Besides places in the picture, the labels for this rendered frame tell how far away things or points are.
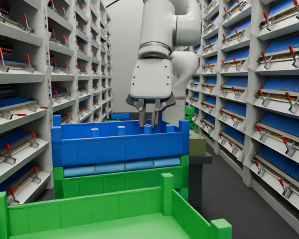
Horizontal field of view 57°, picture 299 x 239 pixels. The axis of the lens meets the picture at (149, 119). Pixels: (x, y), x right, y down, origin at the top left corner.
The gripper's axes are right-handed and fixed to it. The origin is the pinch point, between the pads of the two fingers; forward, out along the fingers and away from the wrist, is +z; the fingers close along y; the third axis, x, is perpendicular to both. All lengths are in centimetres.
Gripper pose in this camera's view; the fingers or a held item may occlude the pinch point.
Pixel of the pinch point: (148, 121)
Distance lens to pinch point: 65.0
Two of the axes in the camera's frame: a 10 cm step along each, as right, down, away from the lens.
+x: -1.9, -2.8, -9.4
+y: -9.8, -0.3, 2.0
